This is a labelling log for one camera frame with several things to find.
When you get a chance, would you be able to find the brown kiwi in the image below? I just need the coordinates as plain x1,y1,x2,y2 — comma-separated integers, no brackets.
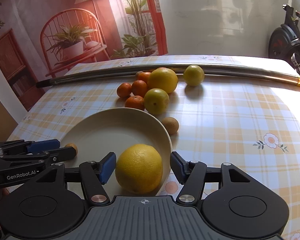
65,143,78,154
161,117,179,135
135,71,143,80

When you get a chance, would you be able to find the large yellow grapefruit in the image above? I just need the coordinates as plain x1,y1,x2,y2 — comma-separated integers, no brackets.
115,144,163,195

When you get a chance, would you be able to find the yellow-green orange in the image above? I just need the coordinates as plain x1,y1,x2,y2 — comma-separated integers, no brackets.
183,65,205,87
144,88,170,115

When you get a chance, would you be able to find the small orange mandarin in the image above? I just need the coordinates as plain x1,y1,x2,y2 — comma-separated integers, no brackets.
116,82,132,98

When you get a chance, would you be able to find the large yellow orange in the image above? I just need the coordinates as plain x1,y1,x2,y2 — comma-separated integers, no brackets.
147,68,178,94

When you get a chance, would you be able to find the beige round plate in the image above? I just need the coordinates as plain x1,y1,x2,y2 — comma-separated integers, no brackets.
61,108,172,196

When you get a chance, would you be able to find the plaid floral tablecloth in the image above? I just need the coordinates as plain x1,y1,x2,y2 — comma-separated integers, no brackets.
6,54,300,240

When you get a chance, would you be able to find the steel telescopic pole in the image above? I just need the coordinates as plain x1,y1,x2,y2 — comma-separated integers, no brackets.
35,62,300,88

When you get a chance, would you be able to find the printed room backdrop cloth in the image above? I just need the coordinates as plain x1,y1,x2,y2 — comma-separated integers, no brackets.
0,0,167,110

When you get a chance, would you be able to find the black exercise bike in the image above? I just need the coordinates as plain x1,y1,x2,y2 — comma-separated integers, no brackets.
268,4,300,75

